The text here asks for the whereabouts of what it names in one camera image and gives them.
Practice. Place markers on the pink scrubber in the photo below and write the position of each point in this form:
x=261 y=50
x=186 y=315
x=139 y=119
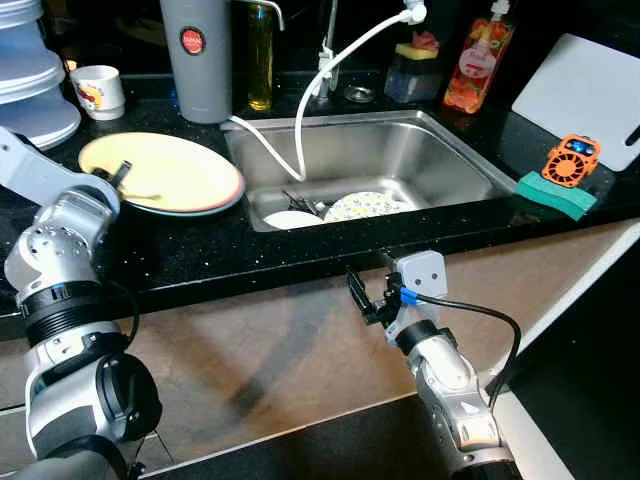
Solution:
x=427 y=40

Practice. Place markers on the dark metal cutlery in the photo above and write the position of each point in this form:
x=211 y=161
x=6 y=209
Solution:
x=300 y=203

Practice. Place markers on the white cutting board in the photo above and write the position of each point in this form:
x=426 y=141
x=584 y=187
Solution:
x=585 y=95

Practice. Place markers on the stainless steel sink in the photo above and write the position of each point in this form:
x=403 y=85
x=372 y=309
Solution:
x=400 y=150

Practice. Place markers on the small orange fan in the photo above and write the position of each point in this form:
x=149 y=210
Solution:
x=572 y=162

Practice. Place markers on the small white bowl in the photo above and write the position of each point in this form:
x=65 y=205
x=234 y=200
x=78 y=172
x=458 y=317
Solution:
x=290 y=221

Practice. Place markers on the pale blue plastic bowl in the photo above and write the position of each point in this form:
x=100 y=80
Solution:
x=18 y=10
x=35 y=122
x=25 y=60

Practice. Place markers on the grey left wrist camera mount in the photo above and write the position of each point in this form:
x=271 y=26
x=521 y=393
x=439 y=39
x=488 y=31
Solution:
x=45 y=165

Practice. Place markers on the floral patterned plate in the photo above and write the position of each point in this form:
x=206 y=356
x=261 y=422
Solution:
x=365 y=208

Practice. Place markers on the dark sponge holder container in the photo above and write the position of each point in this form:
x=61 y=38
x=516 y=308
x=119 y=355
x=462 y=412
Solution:
x=410 y=80

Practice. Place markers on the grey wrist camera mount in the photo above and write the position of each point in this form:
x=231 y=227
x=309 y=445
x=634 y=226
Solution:
x=45 y=165
x=425 y=275

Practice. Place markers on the yellow oil bottle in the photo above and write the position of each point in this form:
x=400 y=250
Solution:
x=260 y=60

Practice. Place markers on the white cabinet edge panel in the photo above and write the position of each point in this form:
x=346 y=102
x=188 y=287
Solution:
x=580 y=288

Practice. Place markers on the red dish soap bottle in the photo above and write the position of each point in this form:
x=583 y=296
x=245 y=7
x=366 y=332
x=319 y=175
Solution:
x=478 y=65

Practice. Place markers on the round metal sink plug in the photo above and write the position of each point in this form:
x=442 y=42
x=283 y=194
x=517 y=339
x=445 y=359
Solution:
x=359 y=94

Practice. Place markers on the metal faucet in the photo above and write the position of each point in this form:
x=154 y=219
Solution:
x=327 y=60

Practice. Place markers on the brown cabinet front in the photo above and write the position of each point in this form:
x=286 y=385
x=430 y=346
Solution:
x=250 y=340

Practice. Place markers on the yellow round plate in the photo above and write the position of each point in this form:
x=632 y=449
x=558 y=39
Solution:
x=170 y=165

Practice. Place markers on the yellow sponge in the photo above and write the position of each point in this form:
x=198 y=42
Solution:
x=412 y=50

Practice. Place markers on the white printed mug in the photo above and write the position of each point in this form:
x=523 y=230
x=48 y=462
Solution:
x=97 y=92

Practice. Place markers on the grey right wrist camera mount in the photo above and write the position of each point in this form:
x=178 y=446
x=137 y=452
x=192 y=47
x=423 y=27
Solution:
x=425 y=275

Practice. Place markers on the grey thermos red label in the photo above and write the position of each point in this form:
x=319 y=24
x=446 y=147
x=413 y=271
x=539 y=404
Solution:
x=197 y=80

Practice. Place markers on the green sponge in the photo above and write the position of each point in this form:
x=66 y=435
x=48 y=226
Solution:
x=555 y=198

